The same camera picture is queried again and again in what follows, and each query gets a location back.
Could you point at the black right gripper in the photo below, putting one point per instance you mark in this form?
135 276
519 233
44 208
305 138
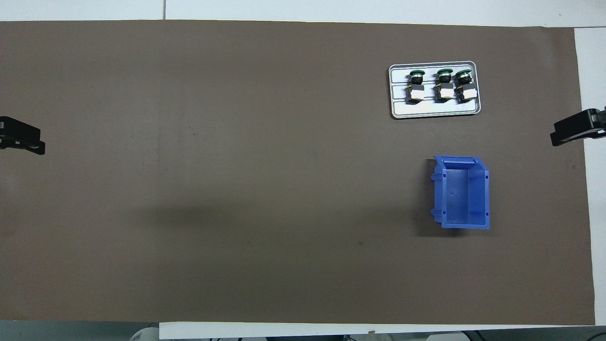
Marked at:
601 123

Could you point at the green push button switch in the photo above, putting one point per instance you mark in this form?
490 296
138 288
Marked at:
416 90
465 89
444 89

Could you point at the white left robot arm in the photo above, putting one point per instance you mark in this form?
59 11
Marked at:
144 335

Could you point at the blue plastic bin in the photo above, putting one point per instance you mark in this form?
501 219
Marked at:
461 194

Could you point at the silver metal tray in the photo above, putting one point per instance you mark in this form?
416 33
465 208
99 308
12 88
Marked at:
426 109

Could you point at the brown table mat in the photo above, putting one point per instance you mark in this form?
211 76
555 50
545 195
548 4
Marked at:
236 189

